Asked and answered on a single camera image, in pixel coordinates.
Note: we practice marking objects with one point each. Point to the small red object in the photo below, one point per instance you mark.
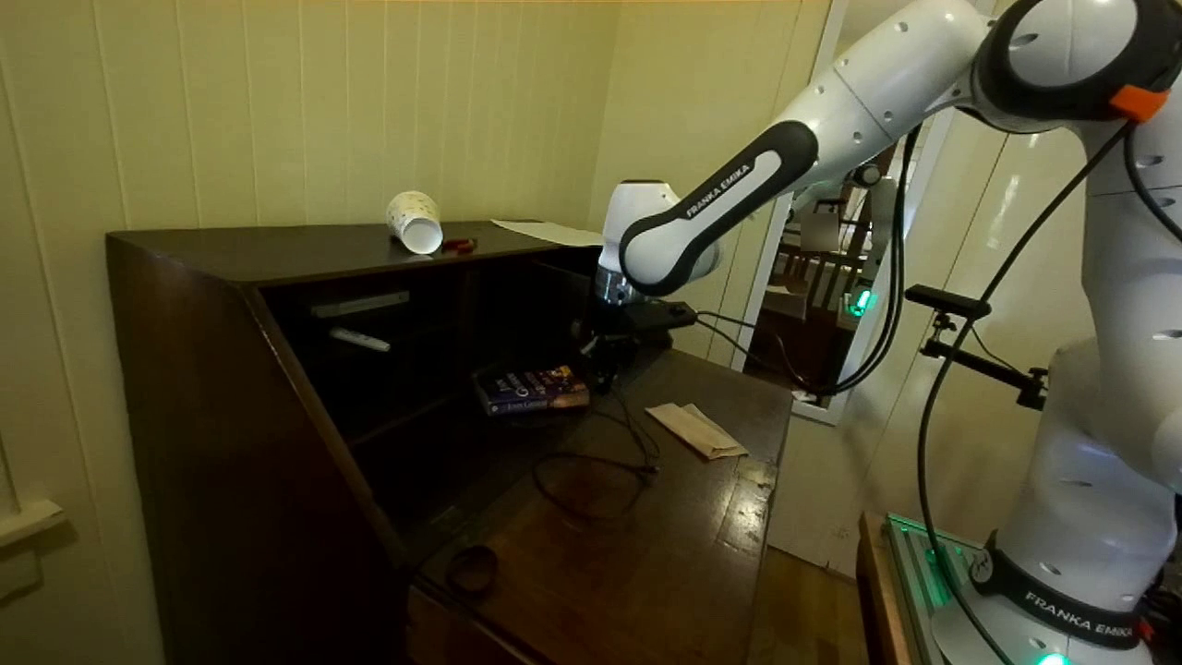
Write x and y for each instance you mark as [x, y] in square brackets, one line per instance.
[458, 245]

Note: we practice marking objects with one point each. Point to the short grey bar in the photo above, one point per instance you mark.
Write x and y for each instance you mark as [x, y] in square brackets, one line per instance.
[358, 342]

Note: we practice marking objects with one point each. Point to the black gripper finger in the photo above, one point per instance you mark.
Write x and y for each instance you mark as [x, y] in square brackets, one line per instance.
[588, 333]
[608, 369]

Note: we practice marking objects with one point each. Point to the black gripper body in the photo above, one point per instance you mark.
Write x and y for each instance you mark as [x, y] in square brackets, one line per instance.
[649, 321]

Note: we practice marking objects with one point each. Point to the white paper sheet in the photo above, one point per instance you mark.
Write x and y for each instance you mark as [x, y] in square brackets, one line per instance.
[548, 229]

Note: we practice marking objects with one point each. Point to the white paper cup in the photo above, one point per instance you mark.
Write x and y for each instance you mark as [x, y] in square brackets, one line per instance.
[415, 222]

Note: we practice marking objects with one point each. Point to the wooden chair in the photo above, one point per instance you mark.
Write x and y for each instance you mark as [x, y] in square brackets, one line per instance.
[808, 296]

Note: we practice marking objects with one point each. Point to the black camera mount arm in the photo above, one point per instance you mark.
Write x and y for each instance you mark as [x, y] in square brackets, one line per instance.
[980, 351]

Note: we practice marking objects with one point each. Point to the long grey bar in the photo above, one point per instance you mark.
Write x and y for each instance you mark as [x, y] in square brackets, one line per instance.
[358, 302]

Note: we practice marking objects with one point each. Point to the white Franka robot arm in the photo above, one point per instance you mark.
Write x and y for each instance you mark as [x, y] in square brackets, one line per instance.
[862, 110]

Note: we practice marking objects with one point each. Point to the dark wooden secretary desk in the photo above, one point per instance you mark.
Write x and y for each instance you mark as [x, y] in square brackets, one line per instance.
[244, 444]

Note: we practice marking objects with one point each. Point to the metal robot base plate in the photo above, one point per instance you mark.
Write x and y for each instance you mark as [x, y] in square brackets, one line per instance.
[916, 572]

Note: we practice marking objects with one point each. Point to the white wall ledge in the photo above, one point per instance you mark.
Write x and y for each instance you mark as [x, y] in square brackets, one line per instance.
[26, 529]

